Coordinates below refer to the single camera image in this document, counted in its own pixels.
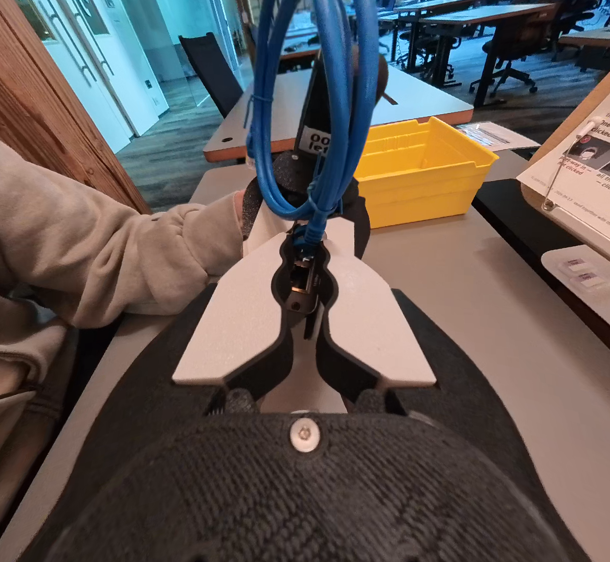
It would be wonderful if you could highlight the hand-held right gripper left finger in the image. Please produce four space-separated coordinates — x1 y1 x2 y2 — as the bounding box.
173 232 294 401

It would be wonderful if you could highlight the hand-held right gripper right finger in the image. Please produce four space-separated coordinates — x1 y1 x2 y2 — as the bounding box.
315 237 437 403

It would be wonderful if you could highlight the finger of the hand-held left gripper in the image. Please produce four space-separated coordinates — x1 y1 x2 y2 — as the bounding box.
324 217 362 261
242 200 298 259

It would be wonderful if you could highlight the black ethernet splitter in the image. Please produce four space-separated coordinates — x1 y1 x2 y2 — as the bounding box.
285 250 325 340

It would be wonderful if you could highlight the yellow plastic bin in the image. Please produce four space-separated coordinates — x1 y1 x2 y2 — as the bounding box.
353 116 499 229

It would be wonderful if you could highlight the blue ethernet cable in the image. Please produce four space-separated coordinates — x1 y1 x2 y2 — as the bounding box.
244 0 382 259

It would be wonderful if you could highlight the person's left forearm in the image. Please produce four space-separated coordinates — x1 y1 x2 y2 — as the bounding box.
0 140 245 329

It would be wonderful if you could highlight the dark room divider panel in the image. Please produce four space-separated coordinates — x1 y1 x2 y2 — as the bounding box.
178 31 245 119

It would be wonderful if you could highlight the white table with wood edge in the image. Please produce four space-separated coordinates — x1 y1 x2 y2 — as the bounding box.
202 64 475 163

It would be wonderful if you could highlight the white paper label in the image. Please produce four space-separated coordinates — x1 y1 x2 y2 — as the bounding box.
457 120 541 153

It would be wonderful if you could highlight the white stand base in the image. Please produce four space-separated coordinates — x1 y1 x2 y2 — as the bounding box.
540 244 610 325

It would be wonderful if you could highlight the person's grey zip hoodie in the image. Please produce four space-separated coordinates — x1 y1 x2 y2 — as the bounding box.
0 295 79 525

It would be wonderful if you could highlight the printed instruction sheet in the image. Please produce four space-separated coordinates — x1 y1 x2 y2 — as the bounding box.
516 95 610 260

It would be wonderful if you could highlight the group of wooden office desks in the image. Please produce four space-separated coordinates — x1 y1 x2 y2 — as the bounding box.
281 0 610 110

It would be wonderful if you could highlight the group of black office chairs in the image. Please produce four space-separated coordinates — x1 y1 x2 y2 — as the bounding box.
381 0 610 98

